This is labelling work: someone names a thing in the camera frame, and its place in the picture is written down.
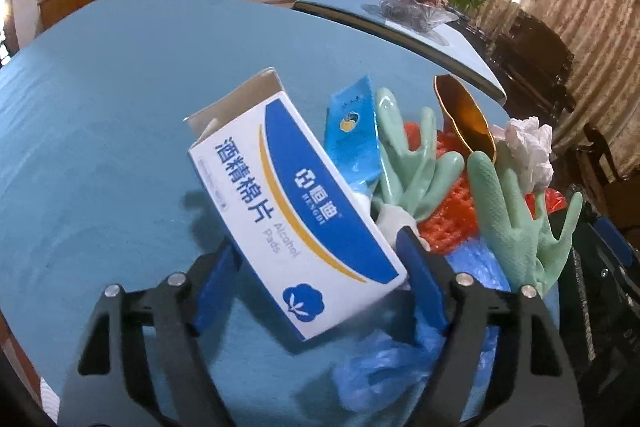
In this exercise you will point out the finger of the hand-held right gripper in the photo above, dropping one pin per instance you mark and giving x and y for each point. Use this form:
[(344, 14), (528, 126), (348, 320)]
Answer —
[(615, 252)]

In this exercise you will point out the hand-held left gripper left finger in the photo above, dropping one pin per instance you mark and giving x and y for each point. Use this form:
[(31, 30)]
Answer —
[(215, 287)]

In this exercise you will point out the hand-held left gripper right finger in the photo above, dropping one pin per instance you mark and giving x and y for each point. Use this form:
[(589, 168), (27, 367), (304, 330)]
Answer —
[(425, 277)]

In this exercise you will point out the orange foam net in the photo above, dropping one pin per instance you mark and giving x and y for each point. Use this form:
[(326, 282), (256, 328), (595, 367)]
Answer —
[(450, 217)]

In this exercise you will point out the red plastic bag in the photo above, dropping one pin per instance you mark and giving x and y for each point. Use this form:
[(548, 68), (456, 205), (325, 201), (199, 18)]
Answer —
[(550, 199)]

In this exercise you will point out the white and blue cardboard box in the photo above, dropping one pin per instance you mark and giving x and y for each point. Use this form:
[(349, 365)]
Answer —
[(300, 207)]

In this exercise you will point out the dark wooden chair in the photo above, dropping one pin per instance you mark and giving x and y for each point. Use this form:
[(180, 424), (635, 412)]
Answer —
[(605, 172)]

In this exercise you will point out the green rubber glove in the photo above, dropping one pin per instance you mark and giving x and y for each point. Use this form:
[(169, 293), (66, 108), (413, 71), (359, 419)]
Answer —
[(400, 167), (505, 217)]

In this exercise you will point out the blue plastic bag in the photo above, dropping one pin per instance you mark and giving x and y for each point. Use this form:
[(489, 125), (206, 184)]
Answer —
[(380, 367)]

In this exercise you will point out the crumpled white tissue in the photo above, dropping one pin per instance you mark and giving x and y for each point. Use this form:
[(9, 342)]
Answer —
[(530, 152)]

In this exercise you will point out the blue snack packet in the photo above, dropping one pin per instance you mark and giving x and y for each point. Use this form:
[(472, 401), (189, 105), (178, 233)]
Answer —
[(350, 132)]

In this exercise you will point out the gold brown shoehorn scoop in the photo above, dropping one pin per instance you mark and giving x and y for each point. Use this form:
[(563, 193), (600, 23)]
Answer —
[(462, 117)]

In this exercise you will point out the dark wooden armchair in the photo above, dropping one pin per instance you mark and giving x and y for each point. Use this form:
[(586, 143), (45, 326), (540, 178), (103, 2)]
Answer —
[(535, 52)]

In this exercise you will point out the black side table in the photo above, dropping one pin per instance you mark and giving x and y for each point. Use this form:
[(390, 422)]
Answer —
[(480, 32)]

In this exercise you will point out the glass fruit bowl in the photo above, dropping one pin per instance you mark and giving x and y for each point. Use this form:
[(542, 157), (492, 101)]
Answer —
[(400, 7)]

